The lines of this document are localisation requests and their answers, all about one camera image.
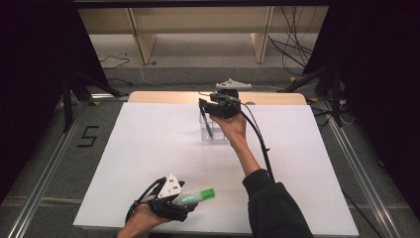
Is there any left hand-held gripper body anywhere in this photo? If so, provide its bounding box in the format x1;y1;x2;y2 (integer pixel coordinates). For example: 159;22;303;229
148;174;189;223

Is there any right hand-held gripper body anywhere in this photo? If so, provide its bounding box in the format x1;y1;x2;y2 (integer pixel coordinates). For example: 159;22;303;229
209;77;253;120

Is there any green marker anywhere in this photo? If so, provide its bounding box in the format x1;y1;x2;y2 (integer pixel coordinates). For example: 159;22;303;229
171;187;217;208

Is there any clear plastic organizer container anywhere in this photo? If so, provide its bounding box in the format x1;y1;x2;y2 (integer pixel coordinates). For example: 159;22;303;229
197;110;230;142

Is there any person's right hand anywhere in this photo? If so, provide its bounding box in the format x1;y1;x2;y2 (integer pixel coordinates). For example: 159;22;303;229
210;111;249;149

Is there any person's left hand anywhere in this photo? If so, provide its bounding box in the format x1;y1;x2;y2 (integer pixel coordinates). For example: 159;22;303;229
115;201;173;234

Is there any light wooden table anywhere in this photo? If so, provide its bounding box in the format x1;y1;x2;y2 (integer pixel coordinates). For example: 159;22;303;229
127;90;308;107

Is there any white table sheet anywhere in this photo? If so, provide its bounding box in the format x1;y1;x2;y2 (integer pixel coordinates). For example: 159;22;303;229
72;101;361;238

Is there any short silver bar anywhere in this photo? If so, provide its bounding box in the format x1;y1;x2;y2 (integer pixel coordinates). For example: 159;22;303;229
90;92;131;101

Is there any black stand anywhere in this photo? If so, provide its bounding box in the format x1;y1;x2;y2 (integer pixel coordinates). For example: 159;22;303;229
276;59;345;129
59;69;131;134

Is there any black curtain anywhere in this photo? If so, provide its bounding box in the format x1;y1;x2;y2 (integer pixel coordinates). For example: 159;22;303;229
0;0;111;203
302;0;420;217

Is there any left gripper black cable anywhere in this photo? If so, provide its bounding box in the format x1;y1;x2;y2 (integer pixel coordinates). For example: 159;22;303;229
125;176;166;223

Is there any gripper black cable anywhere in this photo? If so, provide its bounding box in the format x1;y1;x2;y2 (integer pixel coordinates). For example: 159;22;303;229
227;97;277;184
125;176;166;223

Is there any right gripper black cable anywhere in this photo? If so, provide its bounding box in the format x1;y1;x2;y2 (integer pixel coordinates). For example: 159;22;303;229
227;97;277;184

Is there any light wooden desk frame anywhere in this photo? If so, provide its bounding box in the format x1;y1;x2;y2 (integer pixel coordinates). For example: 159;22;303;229
77;5;330;65

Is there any bundle of black cables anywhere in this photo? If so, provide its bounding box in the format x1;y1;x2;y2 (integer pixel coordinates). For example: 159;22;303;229
266;5;319;77

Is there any thin black floor cable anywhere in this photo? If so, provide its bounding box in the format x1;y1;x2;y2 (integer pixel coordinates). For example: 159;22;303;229
98;54;132;70

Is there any metal floor rail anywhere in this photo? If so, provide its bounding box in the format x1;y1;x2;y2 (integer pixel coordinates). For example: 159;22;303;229
316;98;403;238
5;101;92;238

